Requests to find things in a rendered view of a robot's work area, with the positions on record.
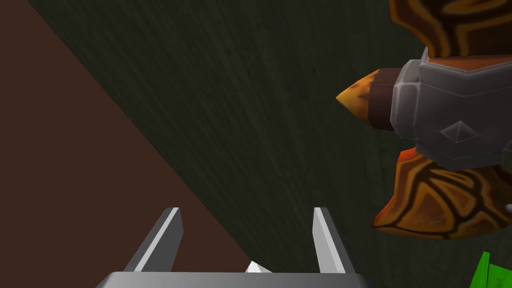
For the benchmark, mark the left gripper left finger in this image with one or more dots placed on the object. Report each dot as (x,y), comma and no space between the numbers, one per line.
(160,244)

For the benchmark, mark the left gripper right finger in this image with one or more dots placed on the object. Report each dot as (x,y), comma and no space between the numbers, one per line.
(330,244)

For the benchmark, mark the green block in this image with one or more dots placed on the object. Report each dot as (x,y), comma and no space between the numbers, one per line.
(494,274)

